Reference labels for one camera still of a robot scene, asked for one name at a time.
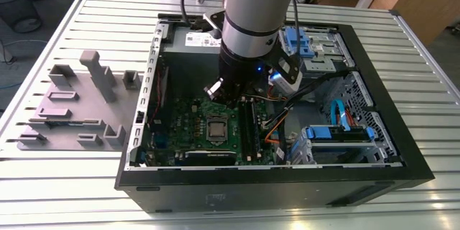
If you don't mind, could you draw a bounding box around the RAM stick with gold contacts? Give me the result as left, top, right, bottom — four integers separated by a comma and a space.
26, 117, 101, 128

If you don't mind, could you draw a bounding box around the wooden cabinet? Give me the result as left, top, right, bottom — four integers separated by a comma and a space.
369, 0, 460, 47

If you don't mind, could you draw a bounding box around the green motherboard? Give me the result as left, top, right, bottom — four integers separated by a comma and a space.
142, 95, 279, 167

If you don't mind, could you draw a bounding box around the grey power supply unit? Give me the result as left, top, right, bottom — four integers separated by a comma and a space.
161, 26, 222, 99

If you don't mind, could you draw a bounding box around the blue plastic drive bracket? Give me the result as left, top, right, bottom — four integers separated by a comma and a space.
282, 27, 310, 59

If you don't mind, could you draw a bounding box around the blue plastic carrier rail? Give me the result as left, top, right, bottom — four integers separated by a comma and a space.
289, 138, 314, 165

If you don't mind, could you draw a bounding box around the blue flat wire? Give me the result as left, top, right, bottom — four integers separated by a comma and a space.
329, 98, 354, 131

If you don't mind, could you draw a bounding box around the metal socket cover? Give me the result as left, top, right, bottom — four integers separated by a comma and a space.
205, 115, 230, 143

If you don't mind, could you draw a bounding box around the black graphics card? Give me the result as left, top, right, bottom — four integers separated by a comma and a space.
182, 149, 238, 167

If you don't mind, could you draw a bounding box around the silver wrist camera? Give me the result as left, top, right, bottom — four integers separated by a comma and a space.
202, 77, 226, 103
201, 10, 226, 39
267, 57, 303, 94

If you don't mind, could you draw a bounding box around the CPU socket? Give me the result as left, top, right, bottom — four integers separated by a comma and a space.
203, 114, 231, 144

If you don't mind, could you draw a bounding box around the black RAM slot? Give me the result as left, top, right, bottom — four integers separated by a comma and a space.
245, 99, 259, 161
241, 100, 254, 161
237, 103, 250, 161

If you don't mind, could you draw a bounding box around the hard disk in blue carrier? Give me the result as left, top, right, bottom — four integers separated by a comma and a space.
305, 125, 374, 144

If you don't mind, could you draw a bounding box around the black PC case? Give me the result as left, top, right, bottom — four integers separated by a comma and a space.
113, 12, 435, 213

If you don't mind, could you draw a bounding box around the orange wire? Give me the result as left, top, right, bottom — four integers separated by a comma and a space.
263, 116, 287, 144

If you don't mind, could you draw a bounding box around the grey parts rack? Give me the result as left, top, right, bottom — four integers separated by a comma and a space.
15, 50, 143, 151

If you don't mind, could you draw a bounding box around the black wire bundle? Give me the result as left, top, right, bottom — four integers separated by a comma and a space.
261, 70, 351, 130

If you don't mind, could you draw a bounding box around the silver topped CPU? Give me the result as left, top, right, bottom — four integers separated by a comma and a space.
209, 120, 226, 137

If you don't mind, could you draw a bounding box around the grey metal disk bay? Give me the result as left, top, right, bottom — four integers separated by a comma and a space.
286, 124, 402, 166

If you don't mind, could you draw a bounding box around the grey metal drive cage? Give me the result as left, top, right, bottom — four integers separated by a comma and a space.
278, 26, 355, 88

